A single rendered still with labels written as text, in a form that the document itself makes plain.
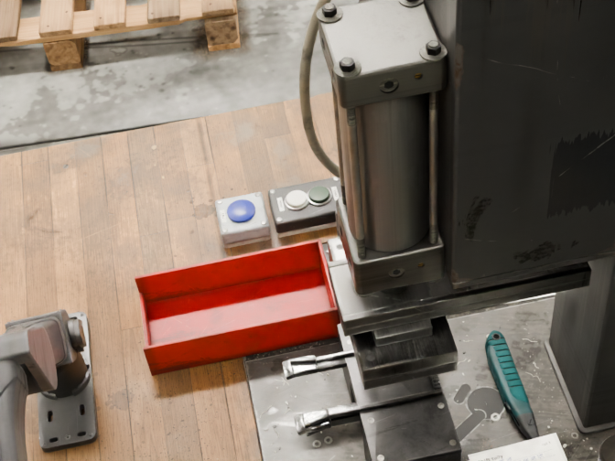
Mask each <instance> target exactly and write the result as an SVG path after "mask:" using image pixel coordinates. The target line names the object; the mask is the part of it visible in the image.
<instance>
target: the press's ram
mask: <svg viewBox="0 0 615 461"><path fill-rule="evenodd" d="M328 249H329V262H328V269H329V280H330V284H331V288H332V291H333V294H334V298H335V302H336V306H337V308H338V312H339V316H340V322H341V325H342V329H343V333H344V336H345V337H347V336H350V338H351V344H352V347H353V351H354V355H355V359H356V361H357V365H358V369H359V373H360V375H361V382H362V386H363V388H364V389H365V390H368V389H371V388H376V387H381V386H385V385H389V384H394V383H398V382H403V381H410V380H415V379H420V378H424V377H428V376H433V375H438V374H441V373H446V372H451V371H454V370H457V369H458V349H457V346H456V343H455V340H454V338H453V336H452V333H451V330H450V327H449V324H448V320H447V317H446V316H448V315H452V314H456V313H461V312H466V311H470V310H474V309H479V308H483V307H488V306H496V305H500V304H505V303H510V302H514V301H518V300H523V299H527V298H532V297H537V296H540V295H549V294H553V293H558V292H563V291H566V290H571V289H576V288H580V287H585V286H589V282H590V276H591V271H592V270H591V268H590V266H589V264H588V262H584V263H577V264H572V265H568V266H563V267H558V268H554V269H549V270H545V271H541V272H536V273H528V274H523V275H519V276H514V277H510V278H505V279H501V280H496V281H492V282H488V283H483V284H474V285H470V286H466V287H461V288H457V289H453V288H452V287H451V284H450V282H449V280H448V275H447V272H446V269H445V277H444V278H443V280H441V281H440V282H437V283H430V282H423V283H418V284H410V285H406V286H401V287H396V288H392V289H387V290H383V291H379V292H374V293H373V294H372V295H370V296H367V297H361V296H358V295H356V294H355V293H354V292H353V281H352V279H351V273H350V269H349V265H348V263H347V259H346V256H345V252H344V250H343V246H342V242H341V241H340V239H339V238H335V239H330V240H328Z"/></svg>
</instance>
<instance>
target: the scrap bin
mask: <svg viewBox="0 0 615 461"><path fill-rule="evenodd" d="M135 283H136V286H137V289H138V292H139V298H140V306H141V314H142V321H143V329H144V336H145V344H146V346H145V347H143V351H144V353H145V356H146V361H147V364H148V367H149V369H150V372H151V375H152V376H154V375H158V374H163V373H168V372H171V371H176V370H184V369H189V368H193V367H198V366H202V365H207V364H211V363H215V362H220V361H225V360H229V359H237V358H241V357H246V356H251V355H255V354H260V353H264V352H268V351H273V350H278V349H282V348H290V347H294V346H299V345H304V344H307V343H312V342H317V341H321V340H326V339H330V338H338V337H339V335H338V328H337V325H338V324H340V316H339V312H338V308H337V306H336V302H335V298H334V294H333V291H332V288H331V284H330V280H329V269H328V264H327V260H326V257H325V253H324V250H323V246H322V243H321V239H319V240H314V241H306V242H301V243H297V244H292V245H287V246H283V247H278V248H274V249H269V250H264V251H259V252H251V253H247V254H243V255H238V256H233V257H229V258H224V259H219V260H215V261H210V262H205V263H197V264H192V265H188V266H183V267H179V268H175V269H170V270H165V271H161V272H156V273H148V274H143V275H138V276H135Z"/></svg>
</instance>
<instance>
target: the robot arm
mask: <svg viewBox="0 0 615 461"><path fill-rule="evenodd" d="M35 393H37V394H38V430H39V444H40V446H41V448H42V450H43V451H44V452H47V453H49V452H54V451H59V450H63V449H67V448H72V447H76V446H81V445H88V444H92V443H93V442H95V441H96V439H97V437H98V433H97V422H96V411H95V400H94V388H93V376H92V355H91V344H90V333H89V322H88V318H87V316H86V314H85V313H84V312H76V313H71V314H68V313H67V311H66V310H65V309H63V310H62V309H60V310H59V311H55V312H51V313H46V314H43V315H38V316H32V317H27V318H23V319H18V320H15V321H14V320H11V322H7V323H6V324H5V333H4V334H3V335H1V336H0V461H27V446H26V436H25V413H26V403H27V396H28V395H31V394H35ZM82 409H84V415H81V410H82ZM51 415H53V420H52V422H51V421H50V419H49V417H50V416H51Z"/></svg>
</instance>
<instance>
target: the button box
mask: <svg viewBox="0 0 615 461"><path fill-rule="evenodd" d="M316 186H322V187H325V188H327V189H328V190H329V199H328V200H327V201H325V202H323V203H314V202H312V201H311V200H310V199H309V195H308V193H309V191H310V190H311V189H312V188H313V187H316ZM294 190H301V191H303V192H305V193H306V195H307V203H306V204H305V205H304V206H302V207H300V208H292V207H290V206H288V205H287V203H286V196H287V195H288V194H289V193H290V192H291V191H294ZM268 197H269V202H270V207H271V210H272V214H273V219H274V223H275V230H276V234H277V237H279V238H281V237H285V236H290V235H295V234H299V233H304V232H309V231H317V230H322V229H326V228H331V227H336V226H337V224H336V215H335V209H336V208H337V207H336V200H337V199H338V198H340V197H342V195H341V185H340V178H339V177H330V178H325V179H321V180H316V181H311V182H307V183H302V184H297V185H293V186H288V187H283V188H275V189H270V190H268Z"/></svg>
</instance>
